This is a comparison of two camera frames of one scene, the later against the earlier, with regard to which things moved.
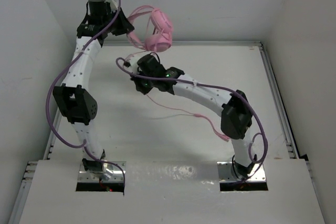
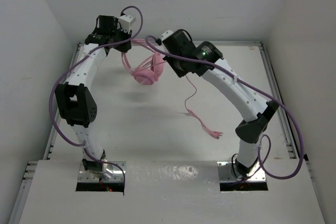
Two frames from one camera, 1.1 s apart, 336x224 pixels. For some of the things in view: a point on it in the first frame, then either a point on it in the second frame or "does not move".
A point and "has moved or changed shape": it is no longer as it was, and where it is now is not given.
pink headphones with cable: (151, 29) has moved or changed shape
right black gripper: (144, 89) to (179, 72)
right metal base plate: (225, 174) does not move
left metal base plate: (86, 177) does not move
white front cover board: (172, 192) does not move
